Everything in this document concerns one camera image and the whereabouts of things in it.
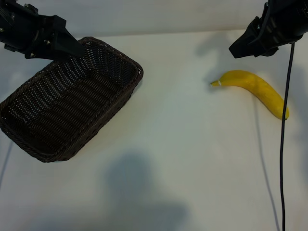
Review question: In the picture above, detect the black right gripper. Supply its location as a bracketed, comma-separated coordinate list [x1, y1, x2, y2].
[228, 0, 308, 59]

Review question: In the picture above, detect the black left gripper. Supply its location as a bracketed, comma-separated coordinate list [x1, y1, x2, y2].
[0, 0, 85, 61]

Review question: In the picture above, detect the yellow banana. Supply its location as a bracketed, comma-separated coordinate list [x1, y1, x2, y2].
[209, 69, 290, 120]

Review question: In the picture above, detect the dark brown wicker basket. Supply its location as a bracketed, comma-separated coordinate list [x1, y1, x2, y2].
[0, 36, 144, 163]

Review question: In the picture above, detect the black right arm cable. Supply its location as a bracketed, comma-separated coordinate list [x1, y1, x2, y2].
[280, 41, 296, 231]

